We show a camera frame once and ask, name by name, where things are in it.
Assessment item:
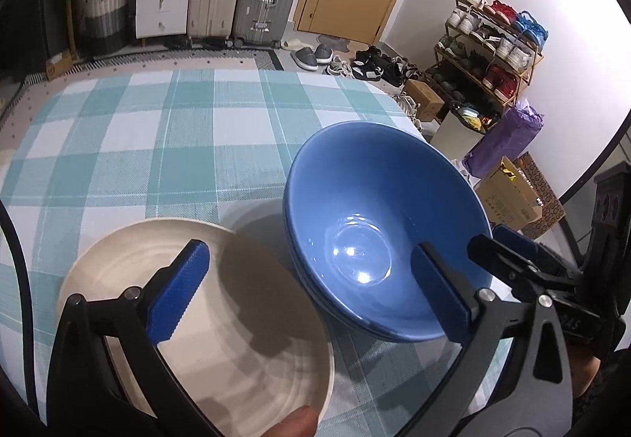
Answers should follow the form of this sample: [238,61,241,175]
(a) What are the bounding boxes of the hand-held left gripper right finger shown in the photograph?
[394,242,575,437]

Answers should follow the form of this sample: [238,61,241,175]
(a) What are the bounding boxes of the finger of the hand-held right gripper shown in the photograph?
[493,226,585,277]
[468,234,577,297]

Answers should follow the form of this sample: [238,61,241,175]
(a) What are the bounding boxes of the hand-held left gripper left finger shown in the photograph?
[47,239,222,437]

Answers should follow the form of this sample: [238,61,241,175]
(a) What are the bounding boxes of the cream plate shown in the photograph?
[58,217,336,437]

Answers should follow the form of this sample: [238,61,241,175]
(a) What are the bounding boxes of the person's right hand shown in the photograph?
[572,345,602,396]

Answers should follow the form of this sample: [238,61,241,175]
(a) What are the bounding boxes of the person's left hand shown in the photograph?
[261,405,320,437]

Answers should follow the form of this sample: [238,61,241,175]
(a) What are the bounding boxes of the owl print cardboard box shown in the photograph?
[513,152,567,241]

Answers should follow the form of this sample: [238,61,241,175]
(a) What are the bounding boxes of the yellow taped cardboard box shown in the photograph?
[476,156,543,231]

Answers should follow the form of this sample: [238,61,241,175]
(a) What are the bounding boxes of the purple bag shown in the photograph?
[463,98,544,179]

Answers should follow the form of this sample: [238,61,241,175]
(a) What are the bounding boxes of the white trash bin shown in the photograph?
[434,106,486,166]

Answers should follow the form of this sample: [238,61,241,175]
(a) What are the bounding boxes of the wooden shoe rack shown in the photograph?
[434,6,543,122]

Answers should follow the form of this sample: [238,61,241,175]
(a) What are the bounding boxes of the small closed cardboard box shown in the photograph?
[404,78,447,122]

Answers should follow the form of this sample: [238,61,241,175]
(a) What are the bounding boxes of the shoe rack with shoes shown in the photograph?
[439,0,549,103]

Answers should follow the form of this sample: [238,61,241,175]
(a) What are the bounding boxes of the scattered loose shoes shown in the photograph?
[281,37,429,132]

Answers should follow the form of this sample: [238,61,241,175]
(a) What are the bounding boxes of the dotted rug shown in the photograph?
[15,47,284,88]

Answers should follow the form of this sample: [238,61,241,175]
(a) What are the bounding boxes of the small open cardboard box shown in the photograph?
[45,50,80,79]

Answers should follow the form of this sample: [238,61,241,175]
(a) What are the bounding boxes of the woven laundry basket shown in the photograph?
[81,0,130,56]

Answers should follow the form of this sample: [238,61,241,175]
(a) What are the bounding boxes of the black cable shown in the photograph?
[0,200,37,398]

